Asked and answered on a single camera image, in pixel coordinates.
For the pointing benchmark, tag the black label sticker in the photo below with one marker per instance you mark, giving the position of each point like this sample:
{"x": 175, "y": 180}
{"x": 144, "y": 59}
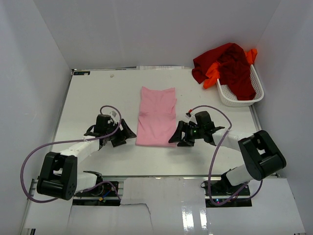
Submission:
{"x": 81, "y": 73}

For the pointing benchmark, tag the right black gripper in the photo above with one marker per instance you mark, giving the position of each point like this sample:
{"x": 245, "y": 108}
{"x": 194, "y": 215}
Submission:
{"x": 177, "y": 136}

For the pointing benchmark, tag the pink t shirt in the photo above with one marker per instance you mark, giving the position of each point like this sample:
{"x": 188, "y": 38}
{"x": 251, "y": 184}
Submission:
{"x": 157, "y": 118}

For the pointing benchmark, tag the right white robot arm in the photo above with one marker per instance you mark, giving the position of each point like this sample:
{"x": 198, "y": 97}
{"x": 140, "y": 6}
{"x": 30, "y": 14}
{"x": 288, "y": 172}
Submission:
{"x": 261, "y": 155}

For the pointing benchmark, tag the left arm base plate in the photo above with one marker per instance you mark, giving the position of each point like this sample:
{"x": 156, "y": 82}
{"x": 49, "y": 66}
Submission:
{"x": 103, "y": 195}

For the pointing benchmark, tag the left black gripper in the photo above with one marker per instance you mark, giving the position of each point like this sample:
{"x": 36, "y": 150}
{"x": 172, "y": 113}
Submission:
{"x": 126, "y": 132}

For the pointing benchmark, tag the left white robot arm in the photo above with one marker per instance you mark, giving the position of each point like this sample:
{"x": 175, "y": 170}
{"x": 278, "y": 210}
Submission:
{"x": 59, "y": 177}

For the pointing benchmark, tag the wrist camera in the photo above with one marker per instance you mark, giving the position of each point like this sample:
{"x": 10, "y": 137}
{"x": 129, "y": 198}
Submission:
{"x": 113, "y": 115}
{"x": 190, "y": 116}

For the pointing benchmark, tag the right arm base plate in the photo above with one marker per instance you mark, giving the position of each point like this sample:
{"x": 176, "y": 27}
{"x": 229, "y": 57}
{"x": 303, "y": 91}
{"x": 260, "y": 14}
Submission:
{"x": 241, "y": 199}

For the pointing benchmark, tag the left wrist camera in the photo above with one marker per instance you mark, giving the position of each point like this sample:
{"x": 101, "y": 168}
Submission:
{"x": 113, "y": 115}

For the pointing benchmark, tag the orange t shirt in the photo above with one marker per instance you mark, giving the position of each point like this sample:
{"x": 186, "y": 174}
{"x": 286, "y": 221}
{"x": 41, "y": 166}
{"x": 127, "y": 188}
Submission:
{"x": 213, "y": 74}

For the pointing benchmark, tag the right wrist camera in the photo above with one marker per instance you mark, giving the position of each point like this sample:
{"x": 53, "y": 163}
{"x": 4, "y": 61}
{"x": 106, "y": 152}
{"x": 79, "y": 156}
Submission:
{"x": 190, "y": 116}

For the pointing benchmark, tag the dark red t shirt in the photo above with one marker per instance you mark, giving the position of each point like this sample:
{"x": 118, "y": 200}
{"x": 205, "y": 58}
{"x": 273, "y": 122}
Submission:
{"x": 234, "y": 69}

